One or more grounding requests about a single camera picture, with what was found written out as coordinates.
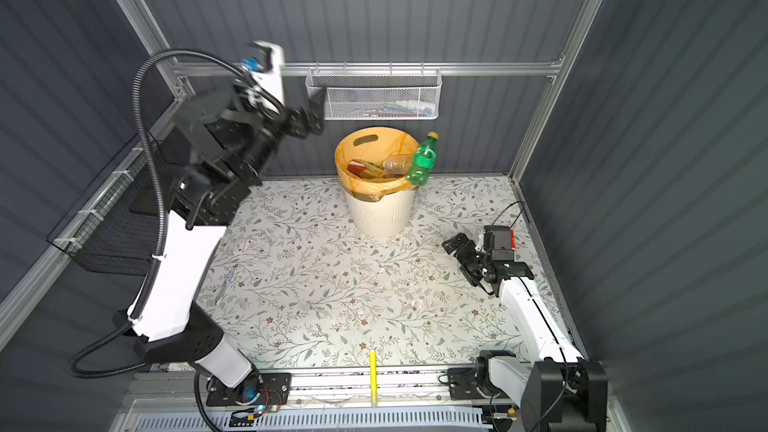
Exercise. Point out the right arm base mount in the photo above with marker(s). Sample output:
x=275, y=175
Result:
x=498, y=379

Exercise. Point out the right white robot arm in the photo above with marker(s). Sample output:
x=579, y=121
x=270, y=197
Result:
x=556, y=388

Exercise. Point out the orange bin liner bag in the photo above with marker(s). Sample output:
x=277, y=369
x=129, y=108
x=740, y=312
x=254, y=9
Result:
x=373, y=145

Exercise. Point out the yellow marker on rail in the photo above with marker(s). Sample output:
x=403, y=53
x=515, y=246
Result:
x=373, y=379

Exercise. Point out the white plastic waste bin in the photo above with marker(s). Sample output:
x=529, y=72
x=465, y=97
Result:
x=381, y=218

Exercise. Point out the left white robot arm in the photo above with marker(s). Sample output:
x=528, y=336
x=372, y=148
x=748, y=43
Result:
x=234, y=132

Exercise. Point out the green soda bottle yellow cap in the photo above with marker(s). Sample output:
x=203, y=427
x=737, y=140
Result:
x=423, y=161

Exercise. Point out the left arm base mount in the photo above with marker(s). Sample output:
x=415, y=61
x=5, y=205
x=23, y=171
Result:
x=269, y=389

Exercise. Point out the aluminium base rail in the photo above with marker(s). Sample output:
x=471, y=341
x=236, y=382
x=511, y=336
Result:
x=383, y=386

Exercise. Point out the white ribbed cable tray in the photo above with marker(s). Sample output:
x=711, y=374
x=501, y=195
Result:
x=443, y=418

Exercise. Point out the yellow tea bottle red label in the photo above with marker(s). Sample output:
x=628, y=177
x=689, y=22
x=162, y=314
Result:
x=365, y=170

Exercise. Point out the black wire mesh basket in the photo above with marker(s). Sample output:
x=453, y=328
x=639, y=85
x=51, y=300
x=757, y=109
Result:
x=112, y=227

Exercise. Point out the clear long bottle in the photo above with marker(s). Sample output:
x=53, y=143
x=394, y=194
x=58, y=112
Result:
x=397, y=164

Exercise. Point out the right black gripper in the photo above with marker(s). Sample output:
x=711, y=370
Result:
x=470, y=245

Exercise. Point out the white wire mesh basket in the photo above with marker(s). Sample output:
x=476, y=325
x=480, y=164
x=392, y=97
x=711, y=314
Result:
x=372, y=97

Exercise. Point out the white bottle in basket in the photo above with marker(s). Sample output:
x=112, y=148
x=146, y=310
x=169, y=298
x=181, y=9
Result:
x=420, y=108

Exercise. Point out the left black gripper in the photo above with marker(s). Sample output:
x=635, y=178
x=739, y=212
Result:
x=300, y=129

